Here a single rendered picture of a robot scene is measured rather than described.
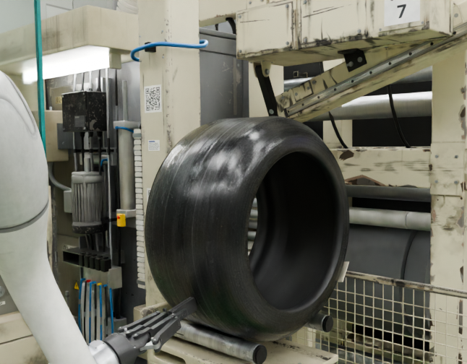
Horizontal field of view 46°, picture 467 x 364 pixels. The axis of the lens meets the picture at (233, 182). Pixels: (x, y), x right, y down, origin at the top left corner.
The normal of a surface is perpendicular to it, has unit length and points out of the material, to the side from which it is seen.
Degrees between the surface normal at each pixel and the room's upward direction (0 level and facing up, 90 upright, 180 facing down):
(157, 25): 90
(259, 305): 98
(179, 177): 60
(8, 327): 90
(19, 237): 135
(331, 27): 90
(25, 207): 127
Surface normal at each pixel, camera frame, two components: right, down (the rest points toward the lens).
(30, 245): 0.65, 0.65
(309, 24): -0.68, 0.06
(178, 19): 0.73, 0.04
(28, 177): 0.86, 0.36
